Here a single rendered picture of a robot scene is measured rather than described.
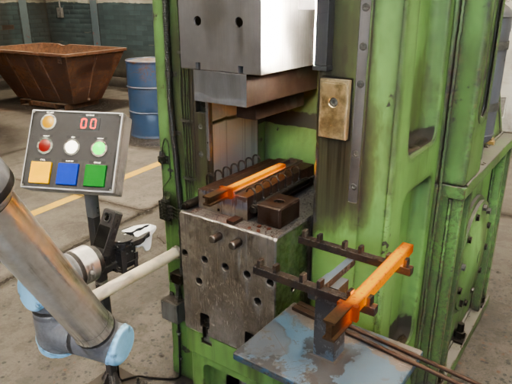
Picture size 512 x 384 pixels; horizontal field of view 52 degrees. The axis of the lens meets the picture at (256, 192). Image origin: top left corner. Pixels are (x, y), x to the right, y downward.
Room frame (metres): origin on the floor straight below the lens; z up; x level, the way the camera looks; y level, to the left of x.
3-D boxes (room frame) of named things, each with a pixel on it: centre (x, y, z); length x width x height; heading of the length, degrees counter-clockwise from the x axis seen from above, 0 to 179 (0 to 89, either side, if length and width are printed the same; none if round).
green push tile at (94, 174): (1.67, 0.54, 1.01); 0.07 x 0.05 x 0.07; 80
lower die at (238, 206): (1.73, -0.01, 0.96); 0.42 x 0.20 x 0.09; 145
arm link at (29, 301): (1.03, 0.46, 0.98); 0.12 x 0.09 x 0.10; 145
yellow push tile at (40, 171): (1.71, 0.74, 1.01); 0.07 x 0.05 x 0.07; 80
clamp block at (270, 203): (1.51, -0.07, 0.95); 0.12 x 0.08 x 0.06; 145
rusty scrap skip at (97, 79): (8.14, 3.05, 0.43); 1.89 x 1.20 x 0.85; 60
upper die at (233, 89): (1.73, -0.01, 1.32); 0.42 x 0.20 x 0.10; 145
